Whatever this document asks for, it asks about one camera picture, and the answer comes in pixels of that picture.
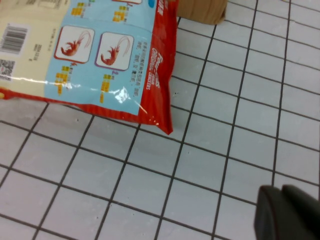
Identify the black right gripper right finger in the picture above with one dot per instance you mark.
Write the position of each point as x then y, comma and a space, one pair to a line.
307, 215

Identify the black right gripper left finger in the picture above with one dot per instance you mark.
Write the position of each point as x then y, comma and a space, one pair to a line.
272, 220

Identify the white grid-lined mat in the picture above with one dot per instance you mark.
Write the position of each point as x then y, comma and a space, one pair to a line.
200, 150

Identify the shrimp cracker snack bag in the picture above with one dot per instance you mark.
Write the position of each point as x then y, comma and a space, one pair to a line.
87, 62

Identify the plain brown cardboard box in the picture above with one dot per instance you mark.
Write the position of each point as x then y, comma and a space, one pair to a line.
202, 11

